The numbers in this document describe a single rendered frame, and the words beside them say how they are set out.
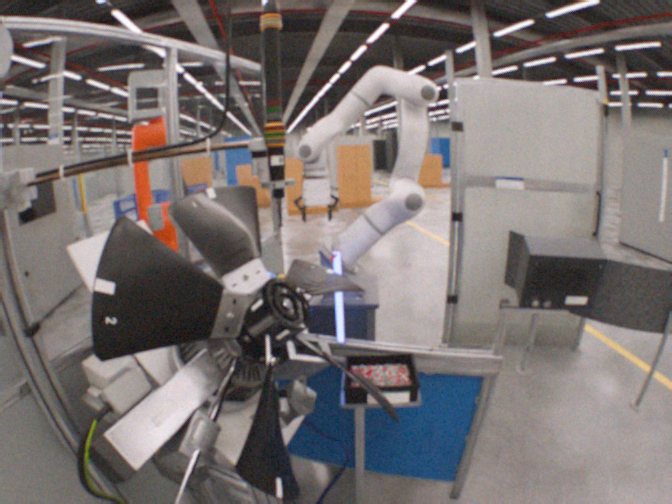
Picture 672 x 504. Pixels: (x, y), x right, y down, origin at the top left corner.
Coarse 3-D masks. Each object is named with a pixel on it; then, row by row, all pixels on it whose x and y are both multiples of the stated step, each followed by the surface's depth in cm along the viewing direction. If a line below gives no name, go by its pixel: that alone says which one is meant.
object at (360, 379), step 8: (328, 360) 70; (344, 368) 69; (352, 376) 67; (360, 376) 84; (360, 384) 67; (368, 384) 75; (368, 392) 66; (376, 392) 73; (376, 400) 66; (384, 400) 72; (384, 408) 66; (392, 408) 71; (392, 416) 66
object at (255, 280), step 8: (248, 264) 71; (256, 264) 71; (232, 272) 70; (240, 272) 70; (248, 272) 70; (264, 272) 70; (224, 280) 69; (232, 280) 69; (240, 280) 69; (248, 280) 70; (256, 280) 70; (264, 280) 70; (232, 288) 69; (240, 288) 69; (248, 288) 69; (256, 288) 69
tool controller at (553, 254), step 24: (528, 240) 89; (552, 240) 87; (576, 240) 85; (528, 264) 85; (552, 264) 82; (576, 264) 79; (600, 264) 76; (528, 288) 88; (552, 288) 86; (576, 288) 83
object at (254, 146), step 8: (248, 144) 64; (256, 144) 64; (256, 152) 64; (264, 152) 65; (264, 160) 65; (264, 168) 66; (264, 176) 66; (264, 184) 66; (272, 184) 66; (280, 184) 66; (288, 184) 67
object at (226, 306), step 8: (224, 296) 59; (232, 296) 60; (240, 296) 61; (248, 296) 63; (224, 304) 59; (232, 304) 61; (240, 304) 62; (224, 312) 60; (232, 312) 61; (240, 312) 62; (216, 320) 59; (224, 320) 60; (232, 320) 61; (240, 320) 63; (216, 328) 59; (224, 328) 60; (232, 328) 62; (240, 328) 63; (216, 336) 59; (224, 336) 60; (232, 336) 62
